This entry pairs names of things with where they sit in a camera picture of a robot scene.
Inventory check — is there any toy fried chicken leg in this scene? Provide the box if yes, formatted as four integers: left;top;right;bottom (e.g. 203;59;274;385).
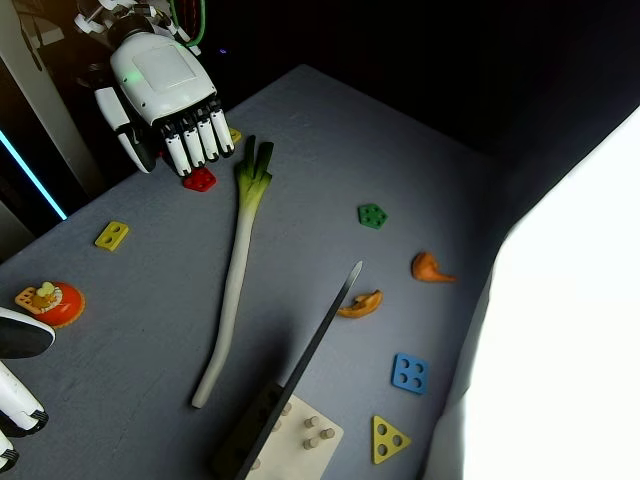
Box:
411;250;458;284

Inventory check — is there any white backdrop board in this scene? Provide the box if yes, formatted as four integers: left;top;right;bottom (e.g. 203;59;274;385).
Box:
422;104;640;480

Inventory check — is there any blue four-hole square block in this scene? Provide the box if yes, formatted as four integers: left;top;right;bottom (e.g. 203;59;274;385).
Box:
390;352;431;396

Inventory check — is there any chef knife with orange handle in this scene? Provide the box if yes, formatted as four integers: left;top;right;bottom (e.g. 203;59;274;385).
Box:
209;259;365;480

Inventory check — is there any orange toy cake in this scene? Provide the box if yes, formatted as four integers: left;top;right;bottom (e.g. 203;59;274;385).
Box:
13;280;87;330

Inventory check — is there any red cable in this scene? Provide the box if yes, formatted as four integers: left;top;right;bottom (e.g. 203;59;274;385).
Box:
175;0;197;44

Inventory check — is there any white pillar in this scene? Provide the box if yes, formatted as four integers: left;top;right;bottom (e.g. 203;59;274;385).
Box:
0;0;106;199

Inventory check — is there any wooden peg board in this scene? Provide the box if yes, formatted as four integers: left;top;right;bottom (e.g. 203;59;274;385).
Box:
247;392;346;480

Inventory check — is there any red toy block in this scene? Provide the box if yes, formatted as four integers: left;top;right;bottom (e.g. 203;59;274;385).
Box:
182;167;218;194

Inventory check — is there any grey table cloth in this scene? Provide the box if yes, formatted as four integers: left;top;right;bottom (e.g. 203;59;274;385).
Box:
0;63;501;480

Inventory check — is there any yellow two-hole rectangle block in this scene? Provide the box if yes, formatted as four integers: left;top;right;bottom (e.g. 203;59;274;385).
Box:
93;220;130;253

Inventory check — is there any green cable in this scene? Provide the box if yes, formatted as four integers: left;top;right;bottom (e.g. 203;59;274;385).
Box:
168;0;207;50

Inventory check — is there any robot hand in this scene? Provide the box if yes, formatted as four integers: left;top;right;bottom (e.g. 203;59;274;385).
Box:
93;32;237;177
0;307;57;474

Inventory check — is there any green pentagon block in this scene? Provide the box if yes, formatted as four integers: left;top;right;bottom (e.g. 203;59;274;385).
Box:
356;202;390;232

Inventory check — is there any cyan light strip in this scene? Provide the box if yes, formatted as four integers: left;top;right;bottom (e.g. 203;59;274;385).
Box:
0;128;69;221

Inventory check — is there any long leek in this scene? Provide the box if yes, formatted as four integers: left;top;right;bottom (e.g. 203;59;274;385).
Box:
190;134;275;410

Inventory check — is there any yellow three-hole triangle block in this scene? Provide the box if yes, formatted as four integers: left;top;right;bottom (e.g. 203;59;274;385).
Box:
370;414;413;466

